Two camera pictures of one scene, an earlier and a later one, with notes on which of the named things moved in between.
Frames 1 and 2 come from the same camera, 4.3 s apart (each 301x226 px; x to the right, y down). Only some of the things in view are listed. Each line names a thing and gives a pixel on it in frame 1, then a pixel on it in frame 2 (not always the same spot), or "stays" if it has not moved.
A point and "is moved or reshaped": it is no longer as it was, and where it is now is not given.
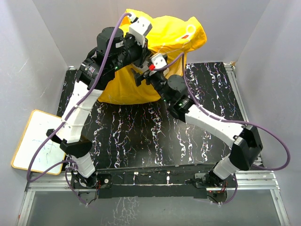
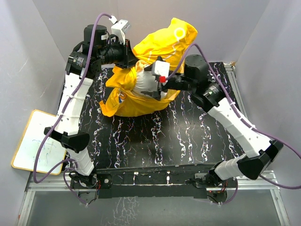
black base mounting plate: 159,182 stays
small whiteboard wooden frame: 33,135 stays
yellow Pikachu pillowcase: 169,36 is moved or reshaped
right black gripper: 148,76 to 156,95
